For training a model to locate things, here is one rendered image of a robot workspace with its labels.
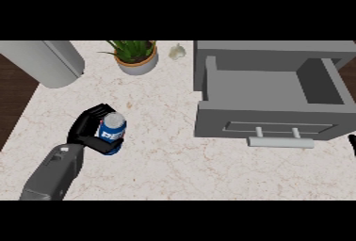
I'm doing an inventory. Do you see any grey open drawer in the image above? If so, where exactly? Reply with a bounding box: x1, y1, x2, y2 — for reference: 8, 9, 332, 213
193, 56, 356, 141

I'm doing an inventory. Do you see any potted green plant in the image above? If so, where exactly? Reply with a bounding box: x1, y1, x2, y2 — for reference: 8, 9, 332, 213
97, 40, 159, 76

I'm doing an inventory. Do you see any blue soda can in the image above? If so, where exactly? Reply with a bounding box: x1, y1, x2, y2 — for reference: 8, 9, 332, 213
96, 111, 128, 156

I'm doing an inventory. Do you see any pale garlic bulb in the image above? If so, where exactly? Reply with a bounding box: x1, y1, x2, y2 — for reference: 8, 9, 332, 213
166, 43, 187, 61

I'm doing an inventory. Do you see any grey cabinet body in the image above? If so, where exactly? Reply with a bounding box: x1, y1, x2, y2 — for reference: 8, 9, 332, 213
192, 40, 356, 92

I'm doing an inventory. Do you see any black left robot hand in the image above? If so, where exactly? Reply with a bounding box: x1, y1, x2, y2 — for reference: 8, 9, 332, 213
64, 103, 125, 155

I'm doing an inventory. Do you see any pale grey drawer handle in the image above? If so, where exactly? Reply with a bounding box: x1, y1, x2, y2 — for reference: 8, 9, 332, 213
246, 126, 316, 150

